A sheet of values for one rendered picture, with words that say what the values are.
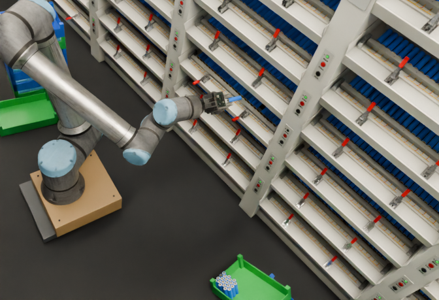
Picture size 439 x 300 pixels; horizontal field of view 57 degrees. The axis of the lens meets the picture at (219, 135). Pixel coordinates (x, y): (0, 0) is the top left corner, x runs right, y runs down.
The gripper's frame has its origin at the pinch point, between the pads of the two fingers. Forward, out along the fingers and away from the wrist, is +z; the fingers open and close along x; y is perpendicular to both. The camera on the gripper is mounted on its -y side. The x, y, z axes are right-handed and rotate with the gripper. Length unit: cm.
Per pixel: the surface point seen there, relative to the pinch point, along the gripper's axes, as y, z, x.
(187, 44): -23.6, 6.0, 31.3
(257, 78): 12.8, 6.5, 5.6
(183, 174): -59, 11, -31
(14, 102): -117, -47, 30
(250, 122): -2.4, 12.9, -11.4
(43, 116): -109, -36, 19
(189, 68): -28.0, 7.0, 20.7
